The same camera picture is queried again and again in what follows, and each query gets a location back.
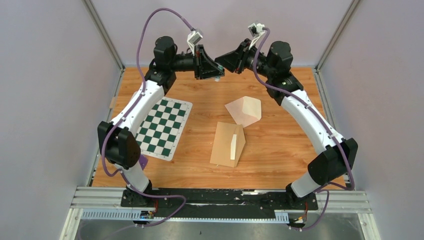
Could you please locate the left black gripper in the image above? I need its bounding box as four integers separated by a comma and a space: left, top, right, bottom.
168, 44, 224, 80

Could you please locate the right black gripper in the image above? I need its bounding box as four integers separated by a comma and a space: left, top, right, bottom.
216, 38, 276, 79

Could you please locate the pink paper envelope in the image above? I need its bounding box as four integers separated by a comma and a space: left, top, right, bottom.
224, 96, 262, 128

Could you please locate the tan kraft envelope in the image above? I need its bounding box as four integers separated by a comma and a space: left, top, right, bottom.
209, 122, 246, 168

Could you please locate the white green glue stick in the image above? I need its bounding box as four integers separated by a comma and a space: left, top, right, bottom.
214, 65, 224, 82

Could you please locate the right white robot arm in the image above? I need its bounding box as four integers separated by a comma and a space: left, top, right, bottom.
215, 38, 358, 209

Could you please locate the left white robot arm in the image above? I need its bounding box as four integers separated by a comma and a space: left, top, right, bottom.
97, 36, 225, 207

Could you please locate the green white chessboard mat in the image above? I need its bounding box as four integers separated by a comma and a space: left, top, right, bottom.
135, 97, 193, 162

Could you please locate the purple plastic piece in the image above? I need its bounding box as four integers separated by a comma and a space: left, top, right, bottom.
138, 154, 149, 170

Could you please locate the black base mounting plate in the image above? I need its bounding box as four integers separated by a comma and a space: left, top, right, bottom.
120, 188, 318, 219

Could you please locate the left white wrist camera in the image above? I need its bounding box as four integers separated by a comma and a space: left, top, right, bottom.
186, 29, 203, 55

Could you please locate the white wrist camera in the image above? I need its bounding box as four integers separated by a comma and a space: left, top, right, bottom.
248, 21, 266, 50
186, 29, 203, 55

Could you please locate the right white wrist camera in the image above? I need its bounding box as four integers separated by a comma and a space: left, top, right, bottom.
248, 21, 266, 50

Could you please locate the aluminium frame rail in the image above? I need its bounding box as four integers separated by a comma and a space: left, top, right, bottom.
60, 187, 381, 240

